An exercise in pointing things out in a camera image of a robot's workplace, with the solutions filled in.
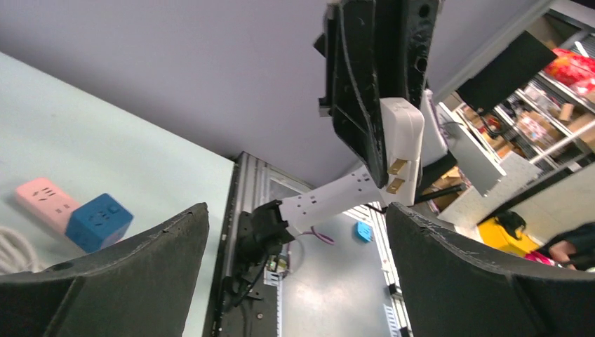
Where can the yellow bin outside cell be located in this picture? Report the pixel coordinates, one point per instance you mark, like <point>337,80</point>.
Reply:
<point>495,236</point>

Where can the storage shelf with goods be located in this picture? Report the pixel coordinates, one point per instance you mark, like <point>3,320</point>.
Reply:
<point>554,102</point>

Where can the blue cube socket adapter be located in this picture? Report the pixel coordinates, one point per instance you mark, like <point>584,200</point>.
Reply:
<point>99,223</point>

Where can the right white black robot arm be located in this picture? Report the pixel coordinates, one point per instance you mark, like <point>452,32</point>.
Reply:
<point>445,143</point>

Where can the pink power strip with cable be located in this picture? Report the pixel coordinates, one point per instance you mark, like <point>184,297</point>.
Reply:
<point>45,200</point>

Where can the white square plug adapter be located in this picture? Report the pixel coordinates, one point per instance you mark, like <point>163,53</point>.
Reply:
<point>403,126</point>

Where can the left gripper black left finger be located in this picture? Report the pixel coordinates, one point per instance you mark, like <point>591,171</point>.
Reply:
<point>141,286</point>

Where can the white power strip with cable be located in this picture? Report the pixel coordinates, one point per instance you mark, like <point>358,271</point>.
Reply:
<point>17,254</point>

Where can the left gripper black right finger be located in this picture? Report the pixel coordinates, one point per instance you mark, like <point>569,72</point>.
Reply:
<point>456,286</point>

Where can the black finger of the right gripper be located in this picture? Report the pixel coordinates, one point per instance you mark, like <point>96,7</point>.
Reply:
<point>403,36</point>
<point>351,95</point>

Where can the small blue floor object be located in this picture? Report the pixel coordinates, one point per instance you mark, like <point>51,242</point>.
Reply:
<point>363,232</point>

